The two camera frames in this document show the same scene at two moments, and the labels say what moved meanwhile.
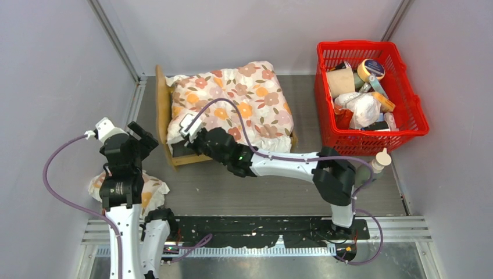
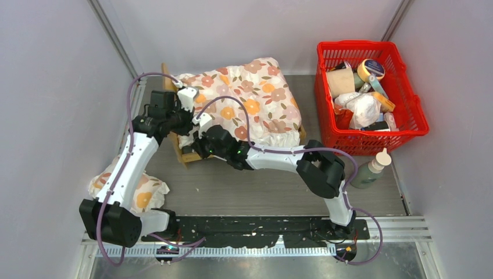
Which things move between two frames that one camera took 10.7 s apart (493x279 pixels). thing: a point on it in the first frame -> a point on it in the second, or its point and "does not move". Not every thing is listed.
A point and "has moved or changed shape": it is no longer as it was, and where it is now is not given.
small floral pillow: x=153 y=195 does not move
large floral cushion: x=256 y=90 does not move
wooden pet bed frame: x=164 y=95 has moved or changed shape
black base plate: x=253 y=231 does not move
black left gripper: x=146 y=142 -> x=189 y=115
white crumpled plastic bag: x=365 y=108 does not move
